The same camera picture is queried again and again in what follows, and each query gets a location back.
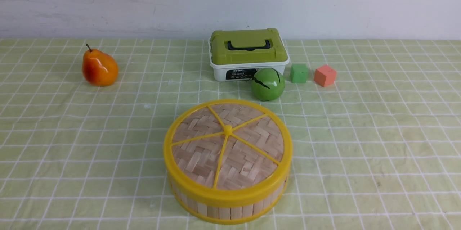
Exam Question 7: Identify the yellow woven bamboo steamer lid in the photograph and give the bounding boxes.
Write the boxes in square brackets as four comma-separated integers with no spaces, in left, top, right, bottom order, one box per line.
[164,99,293,207]

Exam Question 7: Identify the yellow bamboo steamer basket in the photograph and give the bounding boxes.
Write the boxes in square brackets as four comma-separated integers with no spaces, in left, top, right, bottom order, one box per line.
[168,176,290,225]

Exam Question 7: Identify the green round fruit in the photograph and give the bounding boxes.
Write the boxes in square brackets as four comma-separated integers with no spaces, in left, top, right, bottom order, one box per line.
[250,68,285,102]

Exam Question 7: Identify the green lidded white storage box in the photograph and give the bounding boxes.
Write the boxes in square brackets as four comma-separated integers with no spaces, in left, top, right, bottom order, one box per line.
[209,28,290,82]

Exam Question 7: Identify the green foam cube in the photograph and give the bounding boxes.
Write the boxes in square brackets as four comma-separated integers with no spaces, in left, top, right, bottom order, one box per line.
[290,64,309,84]

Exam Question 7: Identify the orange foam cube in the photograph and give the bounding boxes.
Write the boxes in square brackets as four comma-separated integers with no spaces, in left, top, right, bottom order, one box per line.
[313,64,337,87]

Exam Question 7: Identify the orange yellow pear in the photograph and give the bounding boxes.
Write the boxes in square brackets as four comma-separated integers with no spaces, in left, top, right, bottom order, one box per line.
[82,44,119,87]

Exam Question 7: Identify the green checkered tablecloth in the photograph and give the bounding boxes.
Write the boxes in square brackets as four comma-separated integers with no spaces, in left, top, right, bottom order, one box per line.
[0,39,461,230]

